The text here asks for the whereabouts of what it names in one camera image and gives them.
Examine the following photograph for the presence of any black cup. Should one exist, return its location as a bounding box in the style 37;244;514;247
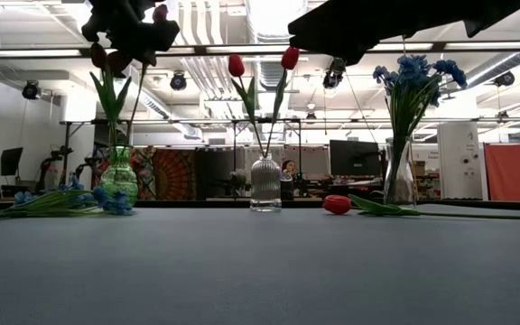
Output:
280;173;295;201

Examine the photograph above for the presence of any white pillar cabinet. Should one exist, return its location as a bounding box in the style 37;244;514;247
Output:
437;121;483;200

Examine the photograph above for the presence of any wide silver air duct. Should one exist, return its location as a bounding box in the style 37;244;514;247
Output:
245;0;309;91

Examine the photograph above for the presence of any small black monitor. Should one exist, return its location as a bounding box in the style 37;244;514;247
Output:
0;146;24;178

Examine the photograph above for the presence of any dark red tulip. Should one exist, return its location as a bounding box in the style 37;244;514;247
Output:
88;42;121;148
125;4;170;148
106;50;134;148

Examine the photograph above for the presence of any large black monitor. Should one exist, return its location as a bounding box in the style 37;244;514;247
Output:
330;139;381;178

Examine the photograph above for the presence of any green glass vase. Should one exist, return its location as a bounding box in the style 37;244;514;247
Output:
99;144;140;205

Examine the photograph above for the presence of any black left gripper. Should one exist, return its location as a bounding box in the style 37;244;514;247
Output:
81;0;182;68

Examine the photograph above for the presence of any person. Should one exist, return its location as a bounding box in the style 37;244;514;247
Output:
281;159;300;181

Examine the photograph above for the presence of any bright red tulip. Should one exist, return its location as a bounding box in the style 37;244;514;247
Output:
227;53;266;158
321;193;520;222
265;46;301;158

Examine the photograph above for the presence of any clear ribbed glass vase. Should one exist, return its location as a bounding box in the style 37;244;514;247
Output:
249;151;283;213

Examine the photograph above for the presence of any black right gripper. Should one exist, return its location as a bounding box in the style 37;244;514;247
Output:
287;0;446;67

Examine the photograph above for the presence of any black table frame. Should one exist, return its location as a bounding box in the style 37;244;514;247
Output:
0;200;520;213

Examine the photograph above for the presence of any orange partition panel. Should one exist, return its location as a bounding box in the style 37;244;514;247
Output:
484;143;520;203

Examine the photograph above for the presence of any orange mandala tapestry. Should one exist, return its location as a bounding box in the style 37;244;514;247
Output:
151;148;197;201

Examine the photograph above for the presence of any black crossbar with light strips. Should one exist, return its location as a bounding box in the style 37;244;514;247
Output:
0;41;520;60

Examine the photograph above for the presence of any slim silver air duct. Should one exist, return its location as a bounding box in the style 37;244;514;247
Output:
456;51;520;90

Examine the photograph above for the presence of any black hanging spotlight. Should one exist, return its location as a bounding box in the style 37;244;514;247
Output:
493;70;516;88
322;57;348;90
169;70;189;92
21;79;42;101

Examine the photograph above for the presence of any clear tall glass vase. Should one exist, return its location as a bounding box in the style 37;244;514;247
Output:
383;136;418;213

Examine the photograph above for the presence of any blue-grey table mat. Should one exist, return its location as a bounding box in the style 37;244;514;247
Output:
0;205;520;325

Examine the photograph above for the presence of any white flower bouquet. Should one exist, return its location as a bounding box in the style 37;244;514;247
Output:
229;168;251;193

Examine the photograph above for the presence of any colourful patterned cloth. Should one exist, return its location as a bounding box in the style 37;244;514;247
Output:
128;146;153;201

